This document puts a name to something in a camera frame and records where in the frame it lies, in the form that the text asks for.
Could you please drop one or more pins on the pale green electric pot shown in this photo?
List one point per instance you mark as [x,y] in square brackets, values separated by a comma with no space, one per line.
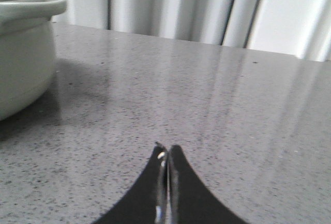
[27,51]

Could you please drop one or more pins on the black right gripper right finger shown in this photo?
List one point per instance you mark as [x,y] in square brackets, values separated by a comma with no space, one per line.
[190,199]

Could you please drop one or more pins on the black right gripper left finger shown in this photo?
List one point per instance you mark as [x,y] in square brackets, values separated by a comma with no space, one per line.
[146,200]

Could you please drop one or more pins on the white pleated curtain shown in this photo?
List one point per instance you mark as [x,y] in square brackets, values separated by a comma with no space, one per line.
[296,27]

